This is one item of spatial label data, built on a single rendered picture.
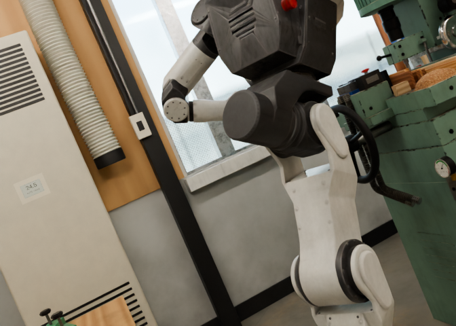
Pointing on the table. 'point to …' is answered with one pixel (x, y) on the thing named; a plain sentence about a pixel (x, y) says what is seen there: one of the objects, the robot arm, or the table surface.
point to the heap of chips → (434, 77)
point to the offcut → (401, 88)
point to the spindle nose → (391, 23)
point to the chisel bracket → (404, 49)
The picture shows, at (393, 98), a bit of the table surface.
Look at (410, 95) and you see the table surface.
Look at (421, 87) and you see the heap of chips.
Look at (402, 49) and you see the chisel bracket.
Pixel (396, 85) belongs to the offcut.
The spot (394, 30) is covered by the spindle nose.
